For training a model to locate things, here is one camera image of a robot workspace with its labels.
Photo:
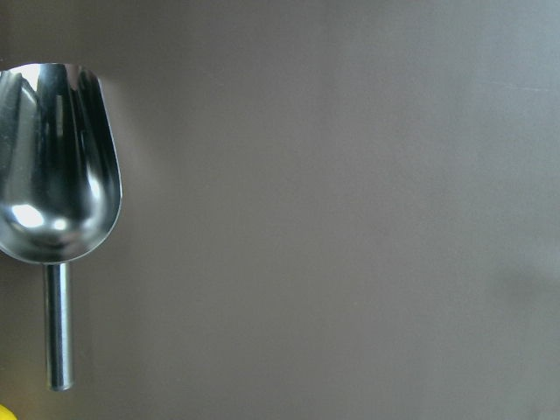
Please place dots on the yellow lemon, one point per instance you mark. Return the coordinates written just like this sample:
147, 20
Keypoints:
6, 414

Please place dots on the steel ice scoop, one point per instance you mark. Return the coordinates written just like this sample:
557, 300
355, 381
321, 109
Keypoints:
61, 187

